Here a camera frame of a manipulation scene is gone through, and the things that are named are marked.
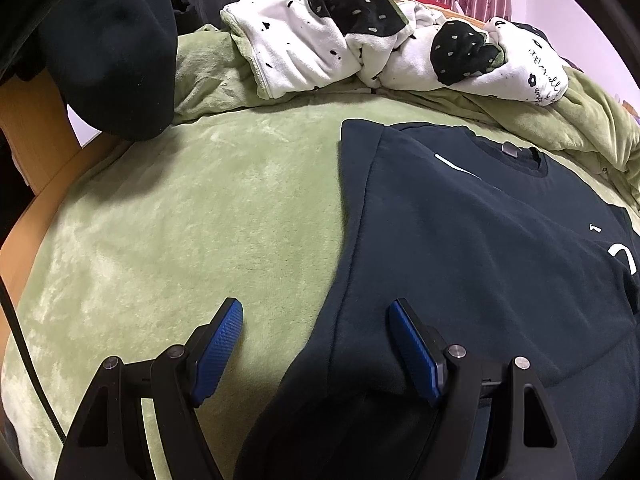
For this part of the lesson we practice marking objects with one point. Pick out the green white strawberry print duvet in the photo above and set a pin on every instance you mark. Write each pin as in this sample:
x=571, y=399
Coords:
x=300, y=50

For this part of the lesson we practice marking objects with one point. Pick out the dark cloth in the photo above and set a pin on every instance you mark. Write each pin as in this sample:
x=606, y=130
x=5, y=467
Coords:
x=110, y=60

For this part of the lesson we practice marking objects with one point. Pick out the green plush bed sheet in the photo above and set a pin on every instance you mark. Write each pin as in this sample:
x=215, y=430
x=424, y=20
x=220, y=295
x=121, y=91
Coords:
x=175, y=235

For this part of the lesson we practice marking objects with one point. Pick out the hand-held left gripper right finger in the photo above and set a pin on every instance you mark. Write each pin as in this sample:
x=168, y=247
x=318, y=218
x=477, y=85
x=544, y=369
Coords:
x=412, y=350

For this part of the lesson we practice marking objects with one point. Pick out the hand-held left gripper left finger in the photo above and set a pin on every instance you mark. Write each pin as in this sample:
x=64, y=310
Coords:
x=220, y=345

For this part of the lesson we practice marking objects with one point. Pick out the navy sweatshirt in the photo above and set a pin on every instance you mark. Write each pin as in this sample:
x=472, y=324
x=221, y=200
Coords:
x=475, y=260

